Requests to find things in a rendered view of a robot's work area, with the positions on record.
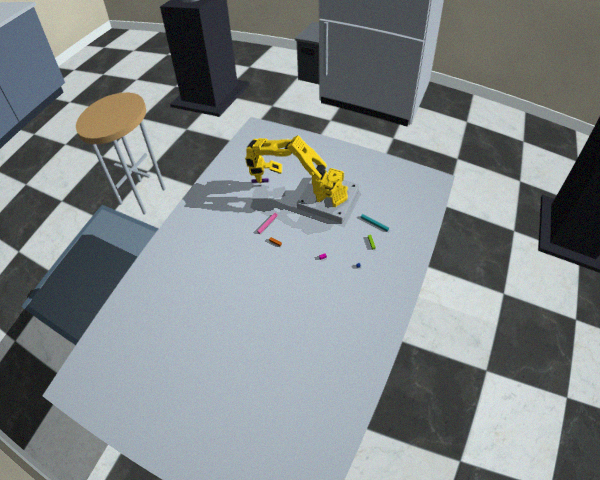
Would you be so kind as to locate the turquoise rod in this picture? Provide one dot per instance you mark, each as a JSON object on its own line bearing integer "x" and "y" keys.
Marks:
{"x": 375, "y": 223}

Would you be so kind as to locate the pink rod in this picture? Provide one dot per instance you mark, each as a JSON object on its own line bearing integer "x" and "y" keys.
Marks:
{"x": 263, "y": 227}

